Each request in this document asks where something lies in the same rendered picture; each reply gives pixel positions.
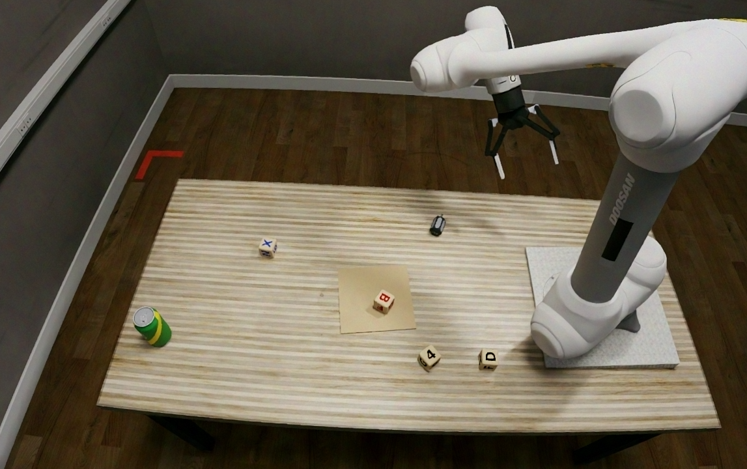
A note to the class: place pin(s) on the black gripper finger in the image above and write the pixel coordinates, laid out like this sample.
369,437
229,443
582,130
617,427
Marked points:
551,136
493,153

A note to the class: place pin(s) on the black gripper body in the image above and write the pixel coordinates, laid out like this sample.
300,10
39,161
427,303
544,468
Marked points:
510,104

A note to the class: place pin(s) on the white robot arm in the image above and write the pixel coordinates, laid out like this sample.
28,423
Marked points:
682,81

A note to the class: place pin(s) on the tan square mat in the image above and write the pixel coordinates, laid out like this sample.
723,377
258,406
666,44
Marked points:
358,287

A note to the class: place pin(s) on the green drink can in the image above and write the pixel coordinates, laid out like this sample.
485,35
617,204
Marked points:
150,324

